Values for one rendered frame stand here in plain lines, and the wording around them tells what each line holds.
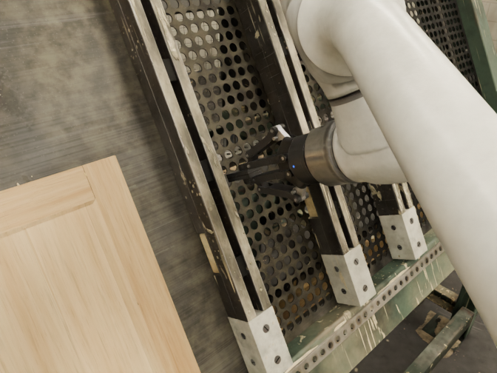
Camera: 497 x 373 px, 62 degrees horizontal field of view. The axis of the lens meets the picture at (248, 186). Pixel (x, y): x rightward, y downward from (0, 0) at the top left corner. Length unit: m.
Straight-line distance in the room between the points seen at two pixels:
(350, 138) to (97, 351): 0.50
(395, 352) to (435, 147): 1.94
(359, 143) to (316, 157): 0.08
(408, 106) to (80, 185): 0.55
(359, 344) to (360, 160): 0.61
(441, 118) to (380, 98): 0.05
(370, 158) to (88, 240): 0.45
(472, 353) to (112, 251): 1.86
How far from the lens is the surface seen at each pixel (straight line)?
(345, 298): 1.01
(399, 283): 1.13
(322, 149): 0.54
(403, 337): 2.22
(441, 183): 0.23
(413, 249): 1.14
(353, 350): 1.02
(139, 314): 0.74
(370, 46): 0.30
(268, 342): 0.82
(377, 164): 0.49
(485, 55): 1.75
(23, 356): 0.71
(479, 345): 2.33
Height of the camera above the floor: 1.62
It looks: 31 degrees down
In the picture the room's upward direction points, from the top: straight up
